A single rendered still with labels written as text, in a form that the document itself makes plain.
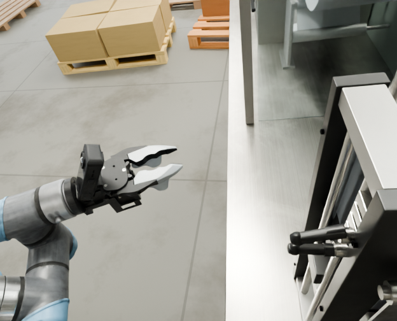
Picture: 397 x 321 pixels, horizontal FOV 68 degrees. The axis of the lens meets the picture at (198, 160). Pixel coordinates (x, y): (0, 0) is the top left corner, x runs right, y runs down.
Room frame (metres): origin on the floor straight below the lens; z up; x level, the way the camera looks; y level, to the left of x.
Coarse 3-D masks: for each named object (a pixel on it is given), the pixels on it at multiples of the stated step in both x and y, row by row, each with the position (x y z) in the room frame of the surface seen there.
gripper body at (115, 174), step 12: (108, 168) 0.38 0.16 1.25; (120, 168) 0.38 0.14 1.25; (72, 180) 0.38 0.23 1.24; (108, 180) 0.36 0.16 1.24; (120, 180) 0.35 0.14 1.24; (72, 192) 0.35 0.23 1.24; (96, 192) 0.35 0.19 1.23; (108, 192) 0.33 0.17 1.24; (72, 204) 0.33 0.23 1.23; (84, 204) 0.35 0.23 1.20; (96, 204) 0.35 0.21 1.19; (120, 204) 0.34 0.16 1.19
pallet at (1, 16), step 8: (8, 0) 6.41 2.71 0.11; (16, 0) 6.32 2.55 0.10; (24, 0) 6.16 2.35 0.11; (32, 0) 6.04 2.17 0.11; (0, 8) 6.03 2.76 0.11; (8, 8) 5.91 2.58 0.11; (16, 8) 5.80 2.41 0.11; (24, 8) 5.72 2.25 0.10; (0, 16) 5.65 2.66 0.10; (8, 16) 5.50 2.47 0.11; (16, 16) 5.65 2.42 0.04; (24, 16) 5.64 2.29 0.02; (0, 24) 5.20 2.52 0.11
